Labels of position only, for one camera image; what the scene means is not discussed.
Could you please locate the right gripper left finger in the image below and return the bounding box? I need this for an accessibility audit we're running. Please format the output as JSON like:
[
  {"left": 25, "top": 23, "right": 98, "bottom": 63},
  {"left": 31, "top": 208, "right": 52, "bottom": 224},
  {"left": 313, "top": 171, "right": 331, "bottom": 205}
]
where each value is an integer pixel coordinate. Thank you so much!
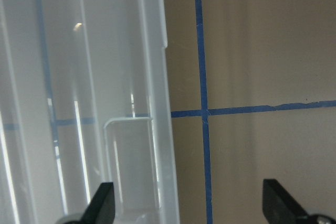
[{"left": 61, "top": 182, "right": 116, "bottom": 224}]

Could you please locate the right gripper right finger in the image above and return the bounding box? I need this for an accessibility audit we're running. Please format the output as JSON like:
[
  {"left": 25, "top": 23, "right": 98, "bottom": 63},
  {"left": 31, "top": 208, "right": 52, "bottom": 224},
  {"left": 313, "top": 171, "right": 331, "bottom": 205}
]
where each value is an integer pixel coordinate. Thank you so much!
[{"left": 262, "top": 178, "right": 336, "bottom": 224}]

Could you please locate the clear plastic box lid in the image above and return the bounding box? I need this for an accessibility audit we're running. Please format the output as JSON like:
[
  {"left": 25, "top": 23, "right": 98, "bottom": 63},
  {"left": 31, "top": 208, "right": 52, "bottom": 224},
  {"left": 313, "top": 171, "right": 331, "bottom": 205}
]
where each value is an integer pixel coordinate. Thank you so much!
[{"left": 1, "top": 0, "right": 180, "bottom": 223}]

